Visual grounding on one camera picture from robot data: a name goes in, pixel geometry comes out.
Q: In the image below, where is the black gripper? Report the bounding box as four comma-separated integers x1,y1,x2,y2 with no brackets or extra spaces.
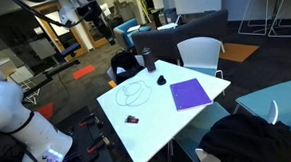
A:
74,0,120,46

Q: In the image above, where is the black jacket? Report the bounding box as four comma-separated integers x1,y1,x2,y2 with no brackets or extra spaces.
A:
196,111,291,162

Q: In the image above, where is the purple spiral notebook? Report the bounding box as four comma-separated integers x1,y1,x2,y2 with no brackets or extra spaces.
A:
167,76,216,115

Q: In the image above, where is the white whiteboard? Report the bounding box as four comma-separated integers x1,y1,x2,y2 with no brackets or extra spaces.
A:
171,0,223,18

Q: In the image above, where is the wooden door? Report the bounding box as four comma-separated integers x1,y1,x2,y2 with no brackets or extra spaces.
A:
30,0,111,61

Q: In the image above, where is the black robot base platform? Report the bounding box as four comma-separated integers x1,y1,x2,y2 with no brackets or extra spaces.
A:
52,104,127,162

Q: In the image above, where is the dark grey sofa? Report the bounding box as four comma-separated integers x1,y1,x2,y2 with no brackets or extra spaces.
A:
129,3,230,68

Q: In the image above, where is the small black knob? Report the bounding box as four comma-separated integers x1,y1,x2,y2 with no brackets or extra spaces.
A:
156,75,168,86

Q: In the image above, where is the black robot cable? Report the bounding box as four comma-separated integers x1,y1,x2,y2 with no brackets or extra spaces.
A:
0,0,91,31

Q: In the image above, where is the white wire frame stand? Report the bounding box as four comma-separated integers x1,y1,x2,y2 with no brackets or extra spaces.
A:
267,0,291,39
237,0,281,38

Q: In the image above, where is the black backpack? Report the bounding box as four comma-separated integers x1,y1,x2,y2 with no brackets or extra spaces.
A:
108,48,146,87

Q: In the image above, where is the small black red gadget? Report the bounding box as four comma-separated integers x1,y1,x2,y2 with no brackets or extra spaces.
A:
123,114,141,125

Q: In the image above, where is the blue bin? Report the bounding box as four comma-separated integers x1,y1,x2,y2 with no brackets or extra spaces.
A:
163,6,178,26

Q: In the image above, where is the teal seat white back chair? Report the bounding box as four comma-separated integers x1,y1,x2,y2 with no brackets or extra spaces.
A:
172,100,234,162

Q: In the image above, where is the blue armchair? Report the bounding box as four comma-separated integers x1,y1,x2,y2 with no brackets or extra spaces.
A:
112,16,153,50

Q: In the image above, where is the dark brown water bottle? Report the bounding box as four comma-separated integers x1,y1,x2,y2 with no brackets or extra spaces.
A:
139,46,158,74

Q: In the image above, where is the black red clamp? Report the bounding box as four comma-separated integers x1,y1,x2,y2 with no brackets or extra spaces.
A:
78,112,106,129
86,134,116,155

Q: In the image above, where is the black metal stand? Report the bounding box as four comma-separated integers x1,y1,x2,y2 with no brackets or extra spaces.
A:
20,56,82,102

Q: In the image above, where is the thin grey cable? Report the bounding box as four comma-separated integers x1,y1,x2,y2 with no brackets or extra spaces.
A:
114,77,154,109

